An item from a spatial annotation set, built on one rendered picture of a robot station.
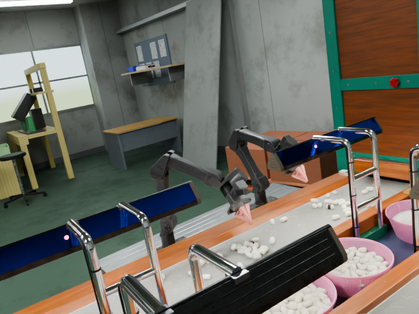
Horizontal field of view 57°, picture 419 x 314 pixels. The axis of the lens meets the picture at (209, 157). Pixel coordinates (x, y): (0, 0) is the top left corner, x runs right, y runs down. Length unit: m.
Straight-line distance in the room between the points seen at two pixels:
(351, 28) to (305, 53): 2.76
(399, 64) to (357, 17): 0.31
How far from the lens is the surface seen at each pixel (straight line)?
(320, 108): 4.85
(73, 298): 1.51
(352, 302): 1.22
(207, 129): 5.52
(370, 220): 1.72
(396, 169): 2.04
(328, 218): 1.77
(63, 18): 8.75
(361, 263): 1.46
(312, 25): 4.80
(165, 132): 6.89
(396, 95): 2.04
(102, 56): 8.43
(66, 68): 8.58
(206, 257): 0.77
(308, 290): 1.31
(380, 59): 2.06
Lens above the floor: 1.47
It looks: 13 degrees down
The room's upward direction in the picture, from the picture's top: 10 degrees counter-clockwise
